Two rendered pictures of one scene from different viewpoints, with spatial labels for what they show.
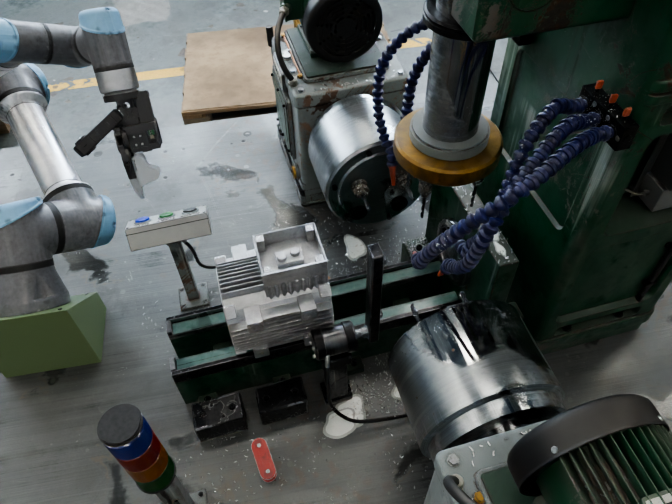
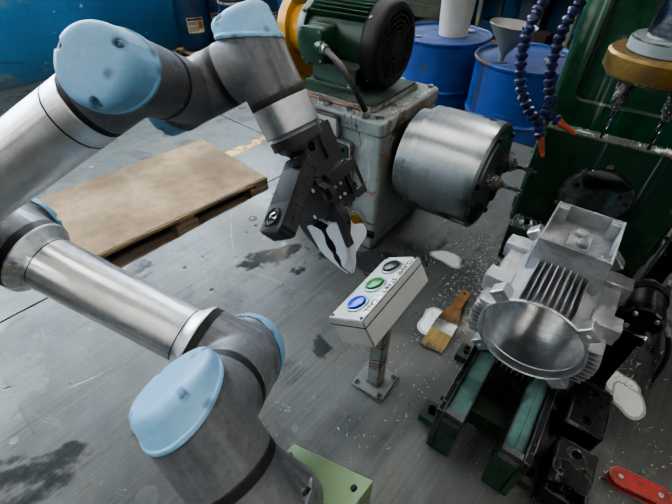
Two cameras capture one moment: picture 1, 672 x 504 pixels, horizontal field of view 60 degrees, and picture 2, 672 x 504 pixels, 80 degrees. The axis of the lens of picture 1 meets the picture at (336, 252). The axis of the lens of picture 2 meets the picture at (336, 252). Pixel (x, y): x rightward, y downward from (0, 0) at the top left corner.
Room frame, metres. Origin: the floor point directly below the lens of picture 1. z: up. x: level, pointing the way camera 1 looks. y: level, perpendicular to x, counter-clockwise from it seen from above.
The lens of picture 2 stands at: (0.56, 0.68, 1.52)
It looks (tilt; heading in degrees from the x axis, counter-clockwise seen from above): 42 degrees down; 321
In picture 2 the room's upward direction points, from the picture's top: straight up
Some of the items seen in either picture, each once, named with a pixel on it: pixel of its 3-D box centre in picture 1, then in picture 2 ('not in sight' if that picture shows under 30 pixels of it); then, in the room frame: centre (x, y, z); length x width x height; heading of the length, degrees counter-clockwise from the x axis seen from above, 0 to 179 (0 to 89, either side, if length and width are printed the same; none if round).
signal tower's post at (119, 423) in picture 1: (159, 477); not in sight; (0.33, 0.30, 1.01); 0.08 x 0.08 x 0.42; 14
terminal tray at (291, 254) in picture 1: (290, 260); (574, 247); (0.69, 0.09, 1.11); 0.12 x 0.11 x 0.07; 104
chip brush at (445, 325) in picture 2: not in sight; (449, 318); (0.84, 0.11, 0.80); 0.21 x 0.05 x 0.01; 106
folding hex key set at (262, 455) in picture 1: (263, 459); (637, 487); (0.43, 0.16, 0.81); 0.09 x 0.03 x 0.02; 21
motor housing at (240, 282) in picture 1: (274, 294); (546, 301); (0.68, 0.12, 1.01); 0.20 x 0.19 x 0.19; 104
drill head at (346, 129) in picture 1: (360, 147); (434, 159); (1.09, -0.07, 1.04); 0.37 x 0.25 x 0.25; 14
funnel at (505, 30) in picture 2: not in sight; (508, 48); (1.76, -1.47, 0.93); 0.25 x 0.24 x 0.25; 99
